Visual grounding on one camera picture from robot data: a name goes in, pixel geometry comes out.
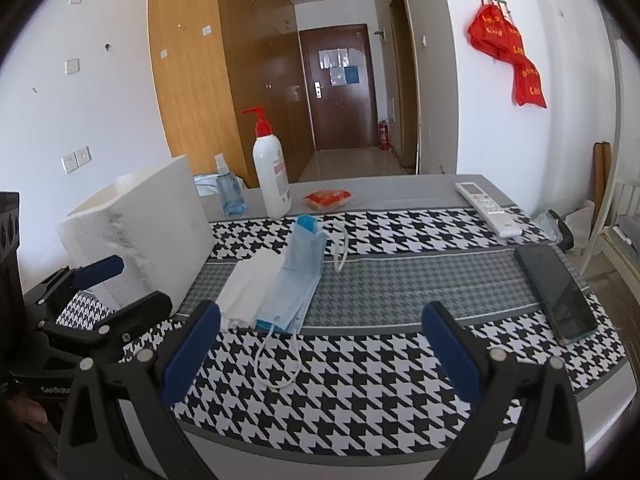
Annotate grey bedding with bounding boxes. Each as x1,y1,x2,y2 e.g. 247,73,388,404
612,212,640,261

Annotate wooden doorway frame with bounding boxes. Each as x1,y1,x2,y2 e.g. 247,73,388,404
389,0,421,175

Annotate red hanging bags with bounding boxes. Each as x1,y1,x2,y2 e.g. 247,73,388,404
467,2,548,110

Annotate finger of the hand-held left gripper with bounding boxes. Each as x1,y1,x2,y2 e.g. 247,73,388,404
22,255,126,311
37,290,173,361

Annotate white face mask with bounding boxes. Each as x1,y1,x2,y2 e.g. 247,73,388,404
215,247,288,331

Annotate wooden wardrobe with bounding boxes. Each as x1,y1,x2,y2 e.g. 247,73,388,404
146,0,316,191

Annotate white red-pump lotion bottle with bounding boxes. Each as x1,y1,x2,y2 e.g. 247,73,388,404
241,106,293,221

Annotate clear blue spray bottle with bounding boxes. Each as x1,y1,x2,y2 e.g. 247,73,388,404
214,153,248,218

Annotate clear door notice sheet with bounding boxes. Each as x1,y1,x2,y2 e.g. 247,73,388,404
318,47,351,70

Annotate person's left forearm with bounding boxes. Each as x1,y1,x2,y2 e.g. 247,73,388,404
7,392,51,433

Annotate white foam box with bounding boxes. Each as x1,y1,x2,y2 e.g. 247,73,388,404
56,155,217,313

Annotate dark brown door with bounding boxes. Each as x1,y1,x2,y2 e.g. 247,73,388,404
298,24,381,152

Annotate houndstooth tablecloth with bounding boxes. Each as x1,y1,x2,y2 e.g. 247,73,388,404
55,205,628,466

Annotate black smartphone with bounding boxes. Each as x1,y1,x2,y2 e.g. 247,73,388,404
514,244,599,345

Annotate white metal bed frame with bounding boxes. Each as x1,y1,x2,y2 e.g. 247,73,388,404
585,10,640,281

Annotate white paper bag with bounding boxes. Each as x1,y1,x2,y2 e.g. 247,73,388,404
565,200,596,256

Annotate white remote control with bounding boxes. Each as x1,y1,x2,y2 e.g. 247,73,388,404
454,181,522,239

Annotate red snack packet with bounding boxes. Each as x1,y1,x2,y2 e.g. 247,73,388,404
302,189,353,211

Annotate wooden boards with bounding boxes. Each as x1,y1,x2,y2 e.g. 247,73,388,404
592,141,613,211

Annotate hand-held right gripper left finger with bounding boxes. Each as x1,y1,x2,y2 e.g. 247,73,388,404
57,299,223,480

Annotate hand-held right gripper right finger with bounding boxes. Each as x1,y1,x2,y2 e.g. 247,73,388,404
421,301,588,480

